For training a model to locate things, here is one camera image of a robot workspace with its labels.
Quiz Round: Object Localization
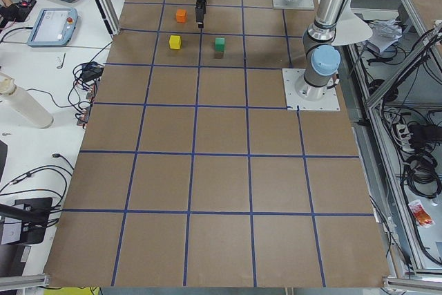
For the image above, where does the green wooden block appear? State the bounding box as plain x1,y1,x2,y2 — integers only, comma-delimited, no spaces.
214,37,225,53

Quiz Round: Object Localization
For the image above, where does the white cylindrical bottle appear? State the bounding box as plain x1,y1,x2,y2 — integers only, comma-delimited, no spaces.
1,73,54,129

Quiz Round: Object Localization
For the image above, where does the yellow wooden block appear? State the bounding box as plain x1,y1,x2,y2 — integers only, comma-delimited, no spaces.
169,35,182,50

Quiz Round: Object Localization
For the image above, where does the black coiled cable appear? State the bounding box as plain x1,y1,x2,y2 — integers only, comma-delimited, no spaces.
402,153,442,200

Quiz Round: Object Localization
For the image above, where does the lower teach pendant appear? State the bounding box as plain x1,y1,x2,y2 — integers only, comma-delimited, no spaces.
26,8,78,47

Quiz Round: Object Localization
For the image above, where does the orange wooden block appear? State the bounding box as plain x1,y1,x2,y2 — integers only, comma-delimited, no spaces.
175,8,188,23

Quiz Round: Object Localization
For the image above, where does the black monitor stand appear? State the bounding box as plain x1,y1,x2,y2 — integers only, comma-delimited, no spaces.
1,198,52,245

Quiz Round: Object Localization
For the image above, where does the metal hex key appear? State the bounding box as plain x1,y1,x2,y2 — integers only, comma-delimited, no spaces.
56,53,66,69

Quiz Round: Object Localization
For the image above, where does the red snack packet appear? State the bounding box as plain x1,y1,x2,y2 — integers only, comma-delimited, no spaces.
408,200,434,227

